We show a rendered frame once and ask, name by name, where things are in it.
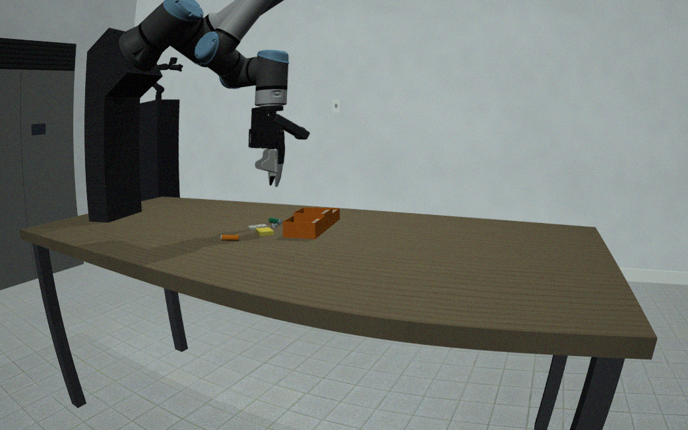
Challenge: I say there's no orange rack of bins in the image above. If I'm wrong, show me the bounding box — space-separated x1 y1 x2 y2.
282 208 340 239

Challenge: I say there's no yellow sticky note pad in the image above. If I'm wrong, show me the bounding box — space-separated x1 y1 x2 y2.
255 228 274 236

